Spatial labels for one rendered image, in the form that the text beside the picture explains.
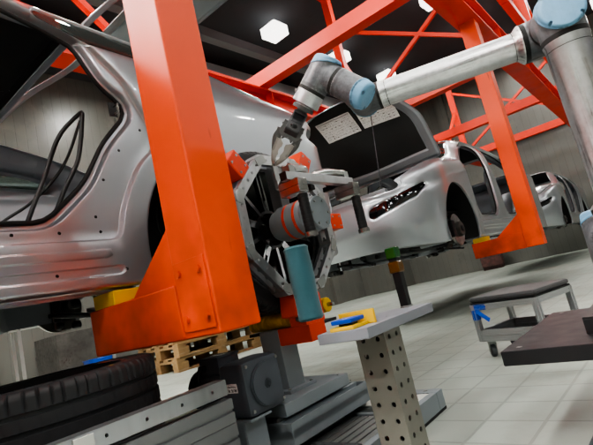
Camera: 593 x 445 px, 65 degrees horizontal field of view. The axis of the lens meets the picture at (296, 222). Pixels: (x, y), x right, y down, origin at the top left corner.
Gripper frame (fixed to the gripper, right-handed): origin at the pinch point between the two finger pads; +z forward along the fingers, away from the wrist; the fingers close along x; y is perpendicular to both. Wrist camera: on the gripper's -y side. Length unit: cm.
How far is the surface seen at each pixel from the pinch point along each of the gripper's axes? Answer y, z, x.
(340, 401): 7, 69, -63
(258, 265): 0.7, 34.1, -10.9
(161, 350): 378, 324, 35
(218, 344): 403, 296, -27
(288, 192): 2.4, 7.1, -8.7
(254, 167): 20.6, 7.7, 6.8
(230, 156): 12.7, 7.1, 15.3
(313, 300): -3.1, 34.9, -33.0
